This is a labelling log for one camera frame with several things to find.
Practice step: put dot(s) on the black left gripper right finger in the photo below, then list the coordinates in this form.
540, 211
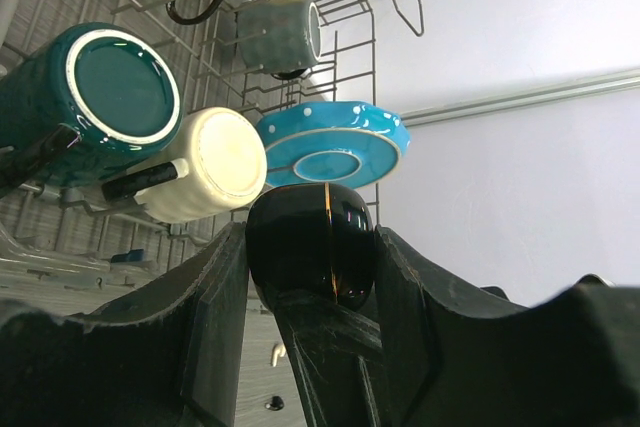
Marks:
457, 355

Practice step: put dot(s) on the white earbud right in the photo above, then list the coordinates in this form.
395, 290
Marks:
278, 351

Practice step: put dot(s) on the grey mug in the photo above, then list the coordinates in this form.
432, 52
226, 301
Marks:
281, 38

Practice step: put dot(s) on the grey wire dish rack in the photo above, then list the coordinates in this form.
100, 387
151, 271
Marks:
72, 240

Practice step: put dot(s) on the blue dotted plate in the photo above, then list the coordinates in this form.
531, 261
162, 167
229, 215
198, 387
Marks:
351, 143

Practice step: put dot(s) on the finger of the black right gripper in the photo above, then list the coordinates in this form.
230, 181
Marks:
337, 359

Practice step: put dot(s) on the black earbud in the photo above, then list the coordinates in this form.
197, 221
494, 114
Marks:
276, 403

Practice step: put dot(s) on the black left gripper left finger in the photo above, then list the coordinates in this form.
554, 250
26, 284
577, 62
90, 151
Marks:
166, 354

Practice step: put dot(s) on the black earbud charging case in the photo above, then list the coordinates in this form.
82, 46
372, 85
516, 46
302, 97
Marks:
316, 237

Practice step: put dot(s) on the cream white mug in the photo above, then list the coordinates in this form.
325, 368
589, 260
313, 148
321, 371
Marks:
215, 163

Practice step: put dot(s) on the dark green mug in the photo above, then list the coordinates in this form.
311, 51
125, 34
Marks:
91, 103

